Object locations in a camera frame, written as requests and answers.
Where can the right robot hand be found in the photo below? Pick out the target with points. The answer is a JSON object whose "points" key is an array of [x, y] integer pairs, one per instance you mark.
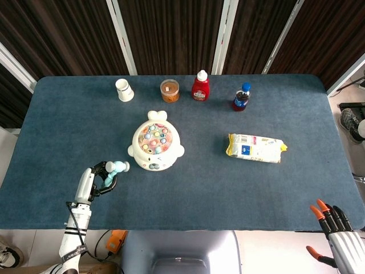
{"points": [[340, 245]]}

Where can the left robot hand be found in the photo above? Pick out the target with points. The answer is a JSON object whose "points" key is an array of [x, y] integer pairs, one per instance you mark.
{"points": [[91, 182]]}

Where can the small teal toy rod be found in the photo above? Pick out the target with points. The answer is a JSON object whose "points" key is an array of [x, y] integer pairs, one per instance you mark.
{"points": [[115, 169]]}

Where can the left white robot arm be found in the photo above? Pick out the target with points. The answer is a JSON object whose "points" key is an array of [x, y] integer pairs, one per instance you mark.
{"points": [[74, 237]]}

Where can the white fish-shaped toy game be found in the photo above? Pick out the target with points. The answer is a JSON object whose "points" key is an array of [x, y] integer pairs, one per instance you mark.
{"points": [[155, 141]]}

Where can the orange device on floor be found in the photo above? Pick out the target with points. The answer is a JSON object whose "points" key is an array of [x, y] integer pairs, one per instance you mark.
{"points": [[115, 242]]}

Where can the white paper cup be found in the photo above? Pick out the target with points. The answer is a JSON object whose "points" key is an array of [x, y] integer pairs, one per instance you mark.
{"points": [[124, 90]]}

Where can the white black sneaker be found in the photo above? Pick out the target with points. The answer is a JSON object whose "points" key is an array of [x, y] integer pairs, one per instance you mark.
{"points": [[10, 254]]}

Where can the blue felt table mat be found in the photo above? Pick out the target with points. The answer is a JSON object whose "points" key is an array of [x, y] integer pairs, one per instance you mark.
{"points": [[182, 122]]}

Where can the grey robot torso base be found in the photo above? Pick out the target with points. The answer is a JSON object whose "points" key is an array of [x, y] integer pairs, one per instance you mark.
{"points": [[179, 252]]}

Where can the clear plastic snack jar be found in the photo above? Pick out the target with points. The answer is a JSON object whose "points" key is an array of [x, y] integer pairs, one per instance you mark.
{"points": [[170, 90]]}

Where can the grey patterned sneaker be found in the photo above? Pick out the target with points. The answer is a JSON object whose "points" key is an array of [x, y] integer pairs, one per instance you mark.
{"points": [[350, 124]]}

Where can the yellow white snack bag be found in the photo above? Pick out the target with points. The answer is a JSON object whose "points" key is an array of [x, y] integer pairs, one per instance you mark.
{"points": [[255, 148]]}

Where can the black equipment on floor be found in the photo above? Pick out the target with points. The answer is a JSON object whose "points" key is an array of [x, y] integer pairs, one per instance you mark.
{"points": [[353, 106]]}

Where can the red ketchup bottle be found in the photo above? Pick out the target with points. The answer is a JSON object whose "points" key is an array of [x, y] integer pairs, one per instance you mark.
{"points": [[200, 86]]}

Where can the blue cap soda bottle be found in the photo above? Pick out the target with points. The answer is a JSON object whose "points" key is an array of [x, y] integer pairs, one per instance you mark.
{"points": [[241, 97]]}

